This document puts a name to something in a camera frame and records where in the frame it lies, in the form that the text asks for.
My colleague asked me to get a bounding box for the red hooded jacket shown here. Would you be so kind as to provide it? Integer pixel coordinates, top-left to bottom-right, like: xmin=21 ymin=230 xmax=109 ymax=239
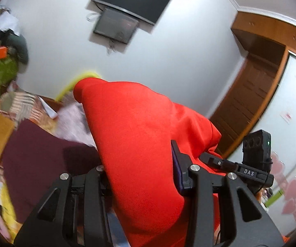
xmin=73 ymin=78 xmax=221 ymax=246

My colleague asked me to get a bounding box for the maroon garment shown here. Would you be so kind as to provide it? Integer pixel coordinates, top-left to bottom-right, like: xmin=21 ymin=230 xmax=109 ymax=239
xmin=2 ymin=120 xmax=101 ymax=224

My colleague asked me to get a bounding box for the wooden door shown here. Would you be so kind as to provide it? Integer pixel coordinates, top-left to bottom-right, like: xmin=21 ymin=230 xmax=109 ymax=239
xmin=209 ymin=34 xmax=286 ymax=157

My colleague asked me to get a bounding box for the yellow round object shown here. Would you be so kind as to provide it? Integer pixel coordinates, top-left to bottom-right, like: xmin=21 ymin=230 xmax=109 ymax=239
xmin=54 ymin=71 xmax=102 ymax=102

